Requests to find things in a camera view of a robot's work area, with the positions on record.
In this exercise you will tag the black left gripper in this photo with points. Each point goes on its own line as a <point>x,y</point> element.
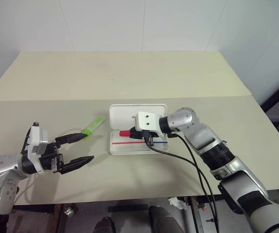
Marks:
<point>50,162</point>

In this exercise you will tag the green marker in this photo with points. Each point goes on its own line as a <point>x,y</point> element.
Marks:
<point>94,126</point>

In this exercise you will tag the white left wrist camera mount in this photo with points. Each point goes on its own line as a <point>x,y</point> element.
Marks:
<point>36,140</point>

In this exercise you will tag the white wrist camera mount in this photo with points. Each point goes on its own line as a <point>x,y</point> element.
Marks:
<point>146,120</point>
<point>36,140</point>

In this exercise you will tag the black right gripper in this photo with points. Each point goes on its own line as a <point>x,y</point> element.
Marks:
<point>140,135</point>

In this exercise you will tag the grey metal table leg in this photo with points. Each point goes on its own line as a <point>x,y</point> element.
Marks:
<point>197,216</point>

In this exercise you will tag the red marker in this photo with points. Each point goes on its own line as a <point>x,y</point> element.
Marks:
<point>124,134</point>

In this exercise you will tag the white crumpled paper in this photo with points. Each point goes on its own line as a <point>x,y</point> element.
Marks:
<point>176,202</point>

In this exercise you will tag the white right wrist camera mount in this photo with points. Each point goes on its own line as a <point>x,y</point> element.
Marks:
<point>146,120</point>

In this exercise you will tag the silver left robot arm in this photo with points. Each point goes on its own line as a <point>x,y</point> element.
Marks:
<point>1,165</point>

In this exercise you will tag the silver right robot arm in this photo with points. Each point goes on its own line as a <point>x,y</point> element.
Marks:
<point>202,136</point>

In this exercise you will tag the rusty metal table leg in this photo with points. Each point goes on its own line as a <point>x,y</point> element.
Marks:
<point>56,218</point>

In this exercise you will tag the white pencil case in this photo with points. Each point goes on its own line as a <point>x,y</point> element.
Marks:
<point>122,116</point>

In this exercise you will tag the dark rounded shape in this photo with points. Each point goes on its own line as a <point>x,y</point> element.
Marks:
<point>104,225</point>
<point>162,221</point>

